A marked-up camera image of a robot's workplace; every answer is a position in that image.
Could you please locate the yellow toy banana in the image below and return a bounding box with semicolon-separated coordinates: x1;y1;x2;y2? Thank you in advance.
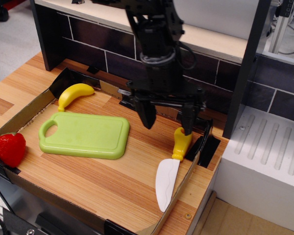
58;83;95;112

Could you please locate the dark grey shelf post left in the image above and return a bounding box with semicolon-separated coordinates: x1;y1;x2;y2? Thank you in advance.
30;0;66;71

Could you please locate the dark grey shelf post right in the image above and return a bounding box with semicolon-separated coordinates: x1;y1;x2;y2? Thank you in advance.
222;0;275;139

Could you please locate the yellow handled white toy knife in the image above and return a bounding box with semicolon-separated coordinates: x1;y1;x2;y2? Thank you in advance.
155;127;193;212

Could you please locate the red toy strawberry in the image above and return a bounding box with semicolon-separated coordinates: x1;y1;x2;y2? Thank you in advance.
0;133;26;167

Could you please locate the aluminium frame profile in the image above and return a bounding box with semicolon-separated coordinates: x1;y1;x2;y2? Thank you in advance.
262;0;294;65

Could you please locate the light wooden shelf board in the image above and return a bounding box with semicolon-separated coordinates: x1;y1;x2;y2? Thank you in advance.
34;0;247;64

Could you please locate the white toy sink drainboard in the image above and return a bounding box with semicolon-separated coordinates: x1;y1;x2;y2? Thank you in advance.
214;107;294;231

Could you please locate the dark grey shelf post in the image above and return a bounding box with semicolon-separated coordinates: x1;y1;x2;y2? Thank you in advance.
222;0;275;139
30;0;66;71

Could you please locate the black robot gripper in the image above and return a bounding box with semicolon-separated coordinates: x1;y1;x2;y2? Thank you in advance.
126;62;206;135

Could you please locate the cardboard fence with black tape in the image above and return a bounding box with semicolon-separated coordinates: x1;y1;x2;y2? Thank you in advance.
0;67;215;235

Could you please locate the black caster wheel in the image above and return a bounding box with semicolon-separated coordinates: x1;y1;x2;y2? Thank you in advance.
0;5;9;22

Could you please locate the stainless steel oven front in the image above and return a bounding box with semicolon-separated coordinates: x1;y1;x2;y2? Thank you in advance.
0;164;104;235

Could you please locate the green plastic cutting board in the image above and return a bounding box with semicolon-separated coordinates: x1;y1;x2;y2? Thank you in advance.
38;112;130;160

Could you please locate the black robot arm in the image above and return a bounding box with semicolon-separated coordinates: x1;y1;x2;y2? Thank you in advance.
95;0;206;135

